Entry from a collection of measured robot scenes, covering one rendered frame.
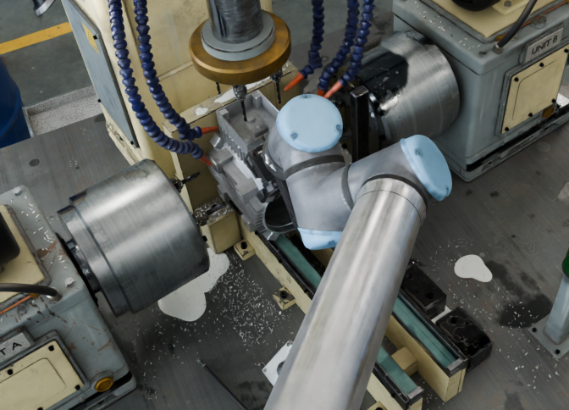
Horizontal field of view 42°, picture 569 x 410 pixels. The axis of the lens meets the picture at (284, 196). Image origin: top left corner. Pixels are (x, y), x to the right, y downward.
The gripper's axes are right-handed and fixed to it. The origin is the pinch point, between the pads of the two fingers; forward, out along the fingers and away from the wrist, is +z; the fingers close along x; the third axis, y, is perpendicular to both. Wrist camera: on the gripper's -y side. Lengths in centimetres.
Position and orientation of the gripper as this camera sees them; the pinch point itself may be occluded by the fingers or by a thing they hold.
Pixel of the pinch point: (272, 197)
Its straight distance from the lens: 139.2
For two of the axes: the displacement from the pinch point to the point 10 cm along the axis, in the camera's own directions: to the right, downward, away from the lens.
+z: -2.0, 2.6, 9.5
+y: -5.2, -8.4, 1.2
